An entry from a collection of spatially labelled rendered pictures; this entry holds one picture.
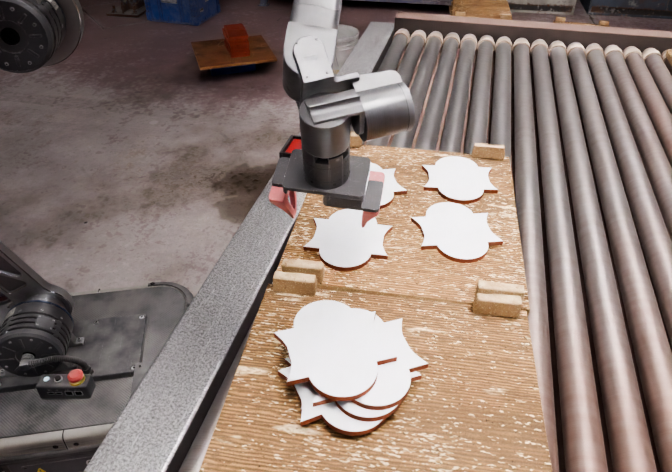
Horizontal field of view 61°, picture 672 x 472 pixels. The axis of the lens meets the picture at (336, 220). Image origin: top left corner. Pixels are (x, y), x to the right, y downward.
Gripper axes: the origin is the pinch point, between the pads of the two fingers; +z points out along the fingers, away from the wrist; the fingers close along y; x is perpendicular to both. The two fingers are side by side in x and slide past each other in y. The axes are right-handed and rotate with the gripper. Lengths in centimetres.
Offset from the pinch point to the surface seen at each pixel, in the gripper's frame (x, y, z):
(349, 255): -1.5, 3.2, 6.9
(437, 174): 22.1, 15.3, 13.9
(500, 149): 30.8, 26.4, 14.7
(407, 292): -6.9, 12.0, 5.8
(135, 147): 143, -133, 157
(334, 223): 5.4, -0.3, 9.3
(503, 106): 56, 30, 27
